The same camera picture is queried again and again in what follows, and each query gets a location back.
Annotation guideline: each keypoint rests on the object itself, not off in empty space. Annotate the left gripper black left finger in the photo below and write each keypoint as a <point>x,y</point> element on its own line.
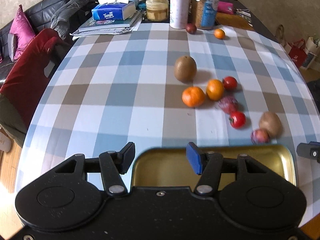
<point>114,164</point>

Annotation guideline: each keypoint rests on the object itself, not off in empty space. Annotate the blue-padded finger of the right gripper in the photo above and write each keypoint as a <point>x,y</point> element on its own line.
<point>309,150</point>

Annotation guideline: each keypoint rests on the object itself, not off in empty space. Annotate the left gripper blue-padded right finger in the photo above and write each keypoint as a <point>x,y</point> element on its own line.
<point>208,166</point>

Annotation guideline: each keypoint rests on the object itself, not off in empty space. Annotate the red tomato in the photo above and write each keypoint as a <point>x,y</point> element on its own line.
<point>237,119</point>
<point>230,83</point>

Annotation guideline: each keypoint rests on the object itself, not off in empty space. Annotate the red plum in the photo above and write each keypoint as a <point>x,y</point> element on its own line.
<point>228,104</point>
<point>260,136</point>

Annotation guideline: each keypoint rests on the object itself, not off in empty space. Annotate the orange mandarin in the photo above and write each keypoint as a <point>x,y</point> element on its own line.
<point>215,89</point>
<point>193,97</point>

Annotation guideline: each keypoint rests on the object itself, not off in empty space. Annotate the kiwi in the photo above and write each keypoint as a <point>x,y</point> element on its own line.
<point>271,123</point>
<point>185,69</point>

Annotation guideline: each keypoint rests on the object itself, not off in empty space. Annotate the gold metal tray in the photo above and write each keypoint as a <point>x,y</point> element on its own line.
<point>164,167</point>

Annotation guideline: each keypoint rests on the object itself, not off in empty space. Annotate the red plum by tray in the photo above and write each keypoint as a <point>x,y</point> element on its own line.
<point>260,136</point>

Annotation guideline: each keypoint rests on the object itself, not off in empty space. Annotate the checkered tablecloth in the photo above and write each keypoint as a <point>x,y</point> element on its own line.
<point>110,90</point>

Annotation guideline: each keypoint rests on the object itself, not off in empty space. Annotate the red shopping bag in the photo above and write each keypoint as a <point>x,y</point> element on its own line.
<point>297,52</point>

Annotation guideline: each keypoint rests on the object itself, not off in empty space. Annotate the white paper bag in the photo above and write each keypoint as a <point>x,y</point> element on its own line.
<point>312,51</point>

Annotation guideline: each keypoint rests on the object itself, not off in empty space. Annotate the far small mandarin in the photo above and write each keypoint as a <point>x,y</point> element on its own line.
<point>219,33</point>

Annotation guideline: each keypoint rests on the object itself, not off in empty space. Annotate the far dark plum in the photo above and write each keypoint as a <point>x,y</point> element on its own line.
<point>191,28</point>

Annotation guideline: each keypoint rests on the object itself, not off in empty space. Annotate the stack of books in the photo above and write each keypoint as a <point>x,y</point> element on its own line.
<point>108,27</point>

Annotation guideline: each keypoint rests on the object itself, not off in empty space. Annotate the wooden cutting board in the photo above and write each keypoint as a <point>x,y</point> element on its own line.
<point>235,21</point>

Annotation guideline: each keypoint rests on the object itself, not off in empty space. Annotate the blue tissue pack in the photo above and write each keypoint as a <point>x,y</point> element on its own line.
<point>113,11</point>

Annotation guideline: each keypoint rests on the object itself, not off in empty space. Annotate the pink pouch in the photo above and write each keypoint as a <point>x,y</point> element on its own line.
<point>225,7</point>

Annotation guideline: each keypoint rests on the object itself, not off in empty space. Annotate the black leather sofa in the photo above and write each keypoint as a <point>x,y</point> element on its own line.
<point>38,17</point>

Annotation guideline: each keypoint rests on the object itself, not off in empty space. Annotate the yellow lid honey jar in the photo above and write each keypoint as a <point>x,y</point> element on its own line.
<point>157,10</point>

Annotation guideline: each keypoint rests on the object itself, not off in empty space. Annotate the magenta cushion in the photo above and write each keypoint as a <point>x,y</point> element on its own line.
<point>20,35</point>

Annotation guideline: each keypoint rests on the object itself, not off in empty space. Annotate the glass cereal jar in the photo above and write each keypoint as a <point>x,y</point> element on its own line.
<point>203,13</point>

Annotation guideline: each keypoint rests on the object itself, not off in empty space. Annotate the white purple thermos bottle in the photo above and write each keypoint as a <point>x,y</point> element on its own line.
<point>179,13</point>

